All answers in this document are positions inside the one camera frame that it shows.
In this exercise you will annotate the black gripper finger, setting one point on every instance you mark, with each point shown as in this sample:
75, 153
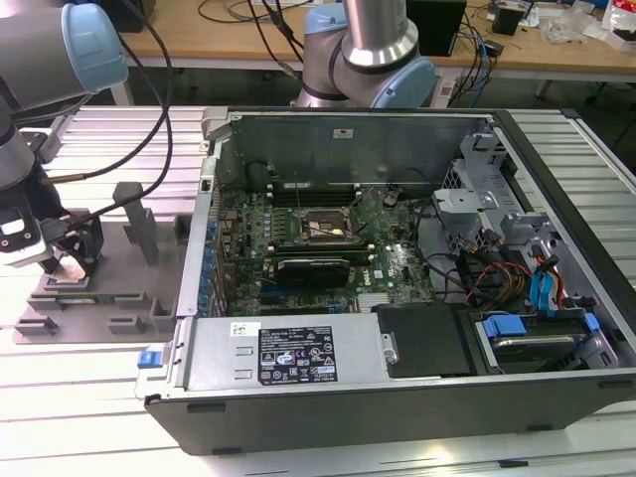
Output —
92, 243
52, 261

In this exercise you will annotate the silver CPU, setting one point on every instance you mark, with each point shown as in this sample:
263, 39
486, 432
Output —
69, 272

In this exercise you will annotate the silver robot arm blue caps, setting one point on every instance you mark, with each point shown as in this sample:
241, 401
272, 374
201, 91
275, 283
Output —
35, 59

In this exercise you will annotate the CPU socket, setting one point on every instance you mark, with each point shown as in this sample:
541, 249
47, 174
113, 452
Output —
323, 229

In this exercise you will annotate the grey parts rack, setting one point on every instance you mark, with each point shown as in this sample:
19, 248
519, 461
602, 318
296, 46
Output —
124, 278

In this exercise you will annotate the blue case latch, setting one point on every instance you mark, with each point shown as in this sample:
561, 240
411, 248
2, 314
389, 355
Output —
149, 360

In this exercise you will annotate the silver power supply with label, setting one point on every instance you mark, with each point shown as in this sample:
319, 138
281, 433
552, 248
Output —
218, 358

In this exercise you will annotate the large black box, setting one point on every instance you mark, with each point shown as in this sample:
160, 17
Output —
141, 15

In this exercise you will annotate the thin metal locking lever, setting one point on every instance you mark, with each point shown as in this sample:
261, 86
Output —
297, 194

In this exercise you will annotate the black graphics card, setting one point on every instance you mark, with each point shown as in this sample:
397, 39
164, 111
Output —
313, 280

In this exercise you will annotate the RAM slot with black clips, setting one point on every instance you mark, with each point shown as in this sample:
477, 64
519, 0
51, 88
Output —
318, 255
318, 245

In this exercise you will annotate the RAM slot with white clips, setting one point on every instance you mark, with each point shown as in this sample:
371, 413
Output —
318, 250
359, 260

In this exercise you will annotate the wooden desk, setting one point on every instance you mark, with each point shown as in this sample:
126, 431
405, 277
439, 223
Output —
208, 42

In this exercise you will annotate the silver chipset heatsink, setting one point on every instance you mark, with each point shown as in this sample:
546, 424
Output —
376, 302

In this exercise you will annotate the green motherboard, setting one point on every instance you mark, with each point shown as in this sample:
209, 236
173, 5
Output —
382, 253

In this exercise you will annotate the round coin battery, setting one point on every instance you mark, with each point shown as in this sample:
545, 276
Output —
391, 198

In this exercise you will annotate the black open PC case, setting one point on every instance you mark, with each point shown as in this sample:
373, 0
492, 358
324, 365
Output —
348, 417

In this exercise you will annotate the black drive bay cover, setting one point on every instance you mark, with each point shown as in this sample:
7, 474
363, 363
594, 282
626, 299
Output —
422, 343

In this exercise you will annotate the silver metal drive cage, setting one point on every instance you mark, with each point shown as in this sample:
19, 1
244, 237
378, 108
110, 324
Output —
462, 204

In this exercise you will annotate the black power connector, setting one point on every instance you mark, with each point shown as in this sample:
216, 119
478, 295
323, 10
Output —
494, 238
469, 243

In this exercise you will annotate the black power adapter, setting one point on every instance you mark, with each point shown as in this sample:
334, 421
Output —
494, 47

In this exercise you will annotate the hard disk in blue carrier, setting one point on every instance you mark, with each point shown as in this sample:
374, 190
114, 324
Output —
536, 350

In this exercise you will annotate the small black box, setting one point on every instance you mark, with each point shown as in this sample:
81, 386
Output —
509, 22

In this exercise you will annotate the clear plastic bags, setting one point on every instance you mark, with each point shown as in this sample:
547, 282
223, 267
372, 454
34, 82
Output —
571, 25

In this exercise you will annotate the red white plastic bag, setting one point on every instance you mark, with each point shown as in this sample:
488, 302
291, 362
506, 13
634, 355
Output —
621, 20

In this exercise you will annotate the white wrist camera black mount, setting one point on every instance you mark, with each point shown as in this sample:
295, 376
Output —
22, 243

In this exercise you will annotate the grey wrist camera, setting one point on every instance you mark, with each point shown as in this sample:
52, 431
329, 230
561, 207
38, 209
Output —
47, 146

